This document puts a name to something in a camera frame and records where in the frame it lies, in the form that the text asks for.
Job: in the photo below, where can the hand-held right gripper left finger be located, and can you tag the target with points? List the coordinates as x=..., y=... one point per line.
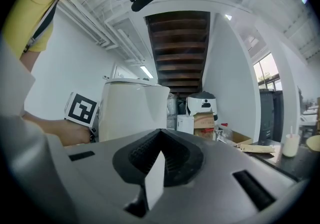
x=120, y=163

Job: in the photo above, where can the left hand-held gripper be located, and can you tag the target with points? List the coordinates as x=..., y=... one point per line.
x=81, y=107

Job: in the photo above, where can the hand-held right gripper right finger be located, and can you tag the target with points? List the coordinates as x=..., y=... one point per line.
x=212, y=188

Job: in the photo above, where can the cream white electric kettle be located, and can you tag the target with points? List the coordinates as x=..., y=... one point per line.
x=130, y=112

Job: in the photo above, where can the clear glass mug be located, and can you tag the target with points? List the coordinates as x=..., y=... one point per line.
x=218, y=134

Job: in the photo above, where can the white door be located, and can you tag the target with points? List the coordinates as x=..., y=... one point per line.
x=125, y=72

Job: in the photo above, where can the glass jar red lid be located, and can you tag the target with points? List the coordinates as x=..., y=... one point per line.
x=226, y=132

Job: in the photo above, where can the flat open cardboard box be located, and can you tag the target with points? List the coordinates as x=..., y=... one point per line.
x=241, y=137

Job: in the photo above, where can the brown paper packet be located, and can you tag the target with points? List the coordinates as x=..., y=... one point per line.
x=257, y=148

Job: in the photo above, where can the brown cardboard box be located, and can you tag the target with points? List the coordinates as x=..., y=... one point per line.
x=203, y=120

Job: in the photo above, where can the white box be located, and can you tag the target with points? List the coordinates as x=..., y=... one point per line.
x=185, y=124

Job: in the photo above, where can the plastic-wrapped robot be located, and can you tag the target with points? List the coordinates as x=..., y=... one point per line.
x=172, y=107

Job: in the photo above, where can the white and black robot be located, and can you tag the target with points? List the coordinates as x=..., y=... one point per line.
x=200, y=104

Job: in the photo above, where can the white cup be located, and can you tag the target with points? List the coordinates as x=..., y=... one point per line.
x=291, y=146

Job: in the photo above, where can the black cabinet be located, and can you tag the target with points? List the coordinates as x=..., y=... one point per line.
x=271, y=115

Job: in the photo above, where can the yellow shirt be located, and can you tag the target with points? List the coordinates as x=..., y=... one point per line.
x=25, y=22

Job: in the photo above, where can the round wooden table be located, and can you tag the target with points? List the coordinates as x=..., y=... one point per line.
x=314, y=142

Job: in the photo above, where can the dark wooden staircase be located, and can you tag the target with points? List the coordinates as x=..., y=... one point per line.
x=178, y=50

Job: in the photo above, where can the window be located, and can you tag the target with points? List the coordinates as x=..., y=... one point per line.
x=266, y=67

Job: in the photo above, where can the wall switch panel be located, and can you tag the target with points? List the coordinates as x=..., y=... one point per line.
x=106, y=77

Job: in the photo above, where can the wall tube lamp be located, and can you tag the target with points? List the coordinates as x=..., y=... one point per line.
x=147, y=72

